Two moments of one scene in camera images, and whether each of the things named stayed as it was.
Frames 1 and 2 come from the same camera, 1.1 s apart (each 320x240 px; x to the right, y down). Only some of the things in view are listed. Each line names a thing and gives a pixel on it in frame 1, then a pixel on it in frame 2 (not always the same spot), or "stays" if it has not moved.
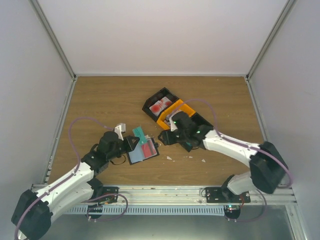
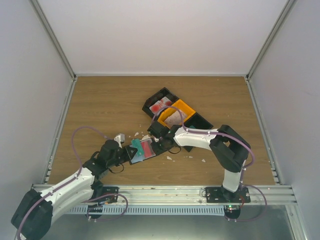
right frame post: x=283 y=14 stays
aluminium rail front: x=179 y=195 stays
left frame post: x=43 y=20 stays
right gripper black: x=166 y=135 to x=157 y=151
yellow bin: x=178 y=105 stays
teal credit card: x=138 y=133 to x=136 y=143
